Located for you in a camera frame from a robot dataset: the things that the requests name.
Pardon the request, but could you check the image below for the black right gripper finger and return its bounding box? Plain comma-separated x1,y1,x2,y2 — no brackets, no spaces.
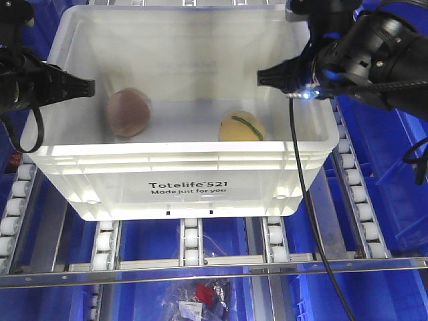
257,56,314,94

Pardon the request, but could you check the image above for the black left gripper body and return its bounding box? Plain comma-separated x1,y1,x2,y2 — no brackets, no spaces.
1,1,39,114

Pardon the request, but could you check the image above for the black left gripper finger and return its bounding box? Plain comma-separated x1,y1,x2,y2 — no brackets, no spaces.
38,63,96,106

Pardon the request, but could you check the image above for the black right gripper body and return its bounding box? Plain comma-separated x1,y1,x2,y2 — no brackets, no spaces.
290,1,427,120

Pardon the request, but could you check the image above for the yellow plush ball toy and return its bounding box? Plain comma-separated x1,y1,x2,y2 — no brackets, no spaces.
218,110,268,142

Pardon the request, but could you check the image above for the brown plush ball toy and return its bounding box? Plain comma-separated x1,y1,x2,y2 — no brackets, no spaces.
106,88,151,138

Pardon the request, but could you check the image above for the white plastic tote box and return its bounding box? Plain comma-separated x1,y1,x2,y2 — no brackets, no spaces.
31,5,339,221

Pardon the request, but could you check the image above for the blue plastic bin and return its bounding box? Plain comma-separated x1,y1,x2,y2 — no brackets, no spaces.
336,0,428,251

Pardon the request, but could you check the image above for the left white roller track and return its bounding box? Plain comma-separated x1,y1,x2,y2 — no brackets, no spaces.
1,160,37,276

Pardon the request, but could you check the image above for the white roller track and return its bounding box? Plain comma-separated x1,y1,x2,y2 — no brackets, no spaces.
331,100,392,259
261,216,291,263
90,221,120,272
1,160,37,276
179,218,205,267

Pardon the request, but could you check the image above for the right white roller track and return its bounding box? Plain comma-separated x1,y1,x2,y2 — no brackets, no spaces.
331,100,392,259

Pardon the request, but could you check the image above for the middle white roller track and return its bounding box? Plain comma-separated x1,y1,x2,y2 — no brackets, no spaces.
179,218,205,267

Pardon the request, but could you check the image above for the metal shelf front bar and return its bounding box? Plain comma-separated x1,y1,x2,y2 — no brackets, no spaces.
1,257,427,288

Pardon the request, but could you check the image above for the blue bin lower shelf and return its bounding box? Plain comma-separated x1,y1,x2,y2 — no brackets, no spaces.
0,217,428,321

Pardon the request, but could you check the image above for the plastic bag of parts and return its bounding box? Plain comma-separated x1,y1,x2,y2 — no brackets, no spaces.
162,278,232,320

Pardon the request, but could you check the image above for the left black looped cable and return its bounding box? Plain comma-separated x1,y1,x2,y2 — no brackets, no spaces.
0,105,45,154

